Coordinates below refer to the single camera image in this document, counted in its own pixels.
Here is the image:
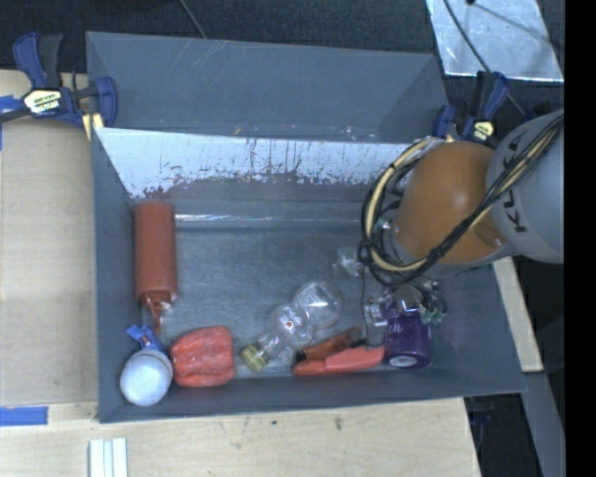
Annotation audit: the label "red toy bell pepper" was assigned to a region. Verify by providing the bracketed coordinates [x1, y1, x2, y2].
[169, 325, 236, 390]

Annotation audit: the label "small clear glass thing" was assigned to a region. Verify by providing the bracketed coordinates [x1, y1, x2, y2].
[331, 244, 367, 278]

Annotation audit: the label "pale wood flat board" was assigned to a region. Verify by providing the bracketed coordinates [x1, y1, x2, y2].
[0, 120, 100, 407]

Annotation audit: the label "red-brown spray bottle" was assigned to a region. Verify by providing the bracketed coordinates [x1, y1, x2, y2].
[133, 201, 180, 338]

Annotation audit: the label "purple cup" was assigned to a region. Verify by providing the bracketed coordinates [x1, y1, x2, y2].
[382, 299, 434, 370]

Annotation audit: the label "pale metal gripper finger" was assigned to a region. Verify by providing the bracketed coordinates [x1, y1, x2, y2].
[365, 300, 389, 347]

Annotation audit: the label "orange-red pliers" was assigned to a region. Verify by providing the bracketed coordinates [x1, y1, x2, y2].
[291, 327, 386, 378]

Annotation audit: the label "grey metal bin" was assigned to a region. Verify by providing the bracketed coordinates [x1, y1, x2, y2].
[84, 31, 528, 424]

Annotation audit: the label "white spray bottle blue nozzle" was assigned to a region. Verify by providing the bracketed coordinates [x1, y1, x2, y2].
[119, 323, 175, 408]

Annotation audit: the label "clear plastic bottle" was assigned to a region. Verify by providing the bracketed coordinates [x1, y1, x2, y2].
[239, 279, 345, 374]

